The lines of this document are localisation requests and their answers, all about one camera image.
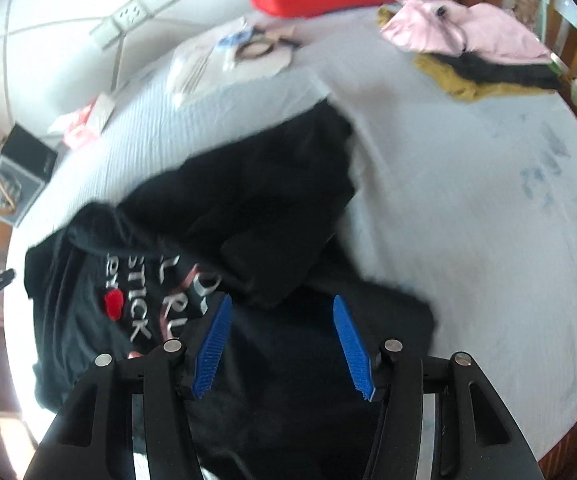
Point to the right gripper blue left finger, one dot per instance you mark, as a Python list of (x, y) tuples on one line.
[(91, 435)]

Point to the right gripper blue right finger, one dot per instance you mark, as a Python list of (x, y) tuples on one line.
[(476, 436)]

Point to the black printed t-shirt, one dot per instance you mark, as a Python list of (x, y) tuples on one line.
[(253, 221)]

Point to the dark green gift box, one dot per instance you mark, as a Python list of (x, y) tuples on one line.
[(26, 167)]

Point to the red tissue pack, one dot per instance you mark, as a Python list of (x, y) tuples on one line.
[(77, 129)]

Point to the light blue bed sheet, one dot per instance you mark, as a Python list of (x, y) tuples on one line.
[(472, 207)]

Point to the mustard yellow garment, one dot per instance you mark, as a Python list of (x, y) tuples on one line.
[(450, 82)]

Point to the clear plastic bag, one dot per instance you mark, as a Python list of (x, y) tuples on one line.
[(234, 53)]

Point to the black garment under pink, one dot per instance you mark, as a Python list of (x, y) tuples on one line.
[(470, 66)]

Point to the white wall socket panel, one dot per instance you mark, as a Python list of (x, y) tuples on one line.
[(128, 17)]

